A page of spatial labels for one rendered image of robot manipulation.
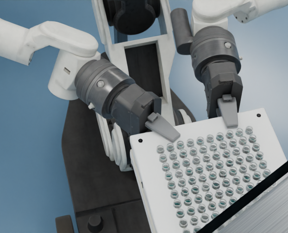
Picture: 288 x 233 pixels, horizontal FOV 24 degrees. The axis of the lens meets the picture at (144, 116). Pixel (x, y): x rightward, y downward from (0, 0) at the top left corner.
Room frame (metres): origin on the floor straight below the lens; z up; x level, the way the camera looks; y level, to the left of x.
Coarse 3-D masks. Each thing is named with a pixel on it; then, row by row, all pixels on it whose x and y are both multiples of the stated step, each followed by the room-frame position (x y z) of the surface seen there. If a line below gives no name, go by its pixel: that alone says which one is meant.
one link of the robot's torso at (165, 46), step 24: (96, 0) 1.14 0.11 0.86; (168, 0) 1.16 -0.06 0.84; (168, 24) 1.09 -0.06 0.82; (120, 48) 1.04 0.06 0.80; (144, 48) 1.07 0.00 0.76; (168, 48) 1.05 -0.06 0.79; (144, 72) 1.03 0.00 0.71; (168, 72) 1.01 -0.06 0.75; (168, 96) 0.97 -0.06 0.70; (168, 120) 0.93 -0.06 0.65
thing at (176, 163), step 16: (224, 144) 0.62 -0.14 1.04; (240, 144) 0.61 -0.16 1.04; (176, 160) 0.58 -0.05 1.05; (192, 160) 0.58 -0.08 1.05; (208, 160) 0.58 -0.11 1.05; (240, 160) 0.59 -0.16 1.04; (176, 176) 0.55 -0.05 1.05; (192, 176) 0.55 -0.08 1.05; (224, 176) 0.55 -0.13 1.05; (256, 176) 0.56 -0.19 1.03; (192, 192) 0.52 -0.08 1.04; (208, 192) 0.52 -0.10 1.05; (240, 192) 0.52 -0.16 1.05; (192, 208) 0.49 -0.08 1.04; (208, 208) 0.49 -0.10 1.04; (224, 208) 0.49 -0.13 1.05; (192, 224) 0.47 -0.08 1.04
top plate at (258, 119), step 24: (216, 120) 0.66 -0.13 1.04; (240, 120) 0.66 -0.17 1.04; (264, 120) 0.66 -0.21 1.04; (144, 144) 0.61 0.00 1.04; (264, 144) 0.61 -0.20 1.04; (144, 168) 0.57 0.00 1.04; (216, 168) 0.57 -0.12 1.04; (144, 192) 0.53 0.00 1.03; (168, 192) 0.52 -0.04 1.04; (168, 216) 0.48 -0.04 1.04
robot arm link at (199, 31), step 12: (180, 12) 0.92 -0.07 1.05; (180, 24) 0.89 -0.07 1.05; (192, 24) 0.89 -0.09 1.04; (204, 24) 0.87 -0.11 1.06; (216, 24) 0.87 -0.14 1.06; (180, 36) 0.86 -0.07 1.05; (192, 36) 0.86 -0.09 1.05; (204, 36) 0.84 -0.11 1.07; (216, 36) 0.83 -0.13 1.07; (228, 36) 0.84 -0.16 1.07; (180, 48) 0.84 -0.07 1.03; (192, 48) 0.83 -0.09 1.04
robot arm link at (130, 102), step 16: (96, 80) 0.73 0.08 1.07; (112, 80) 0.73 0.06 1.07; (128, 80) 0.74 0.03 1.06; (96, 96) 0.71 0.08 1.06; (112, 96) 0.71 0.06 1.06; (128, 96) 0.69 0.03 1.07; (144, 96) 0.68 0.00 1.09; (112, 112) 0.69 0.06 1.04; (128, 112) 0.67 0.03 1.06; (144, 112) 0.66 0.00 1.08; (160, 112) 0.68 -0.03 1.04; (128, 128) 0.67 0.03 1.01; (144, 128) 0.65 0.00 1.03
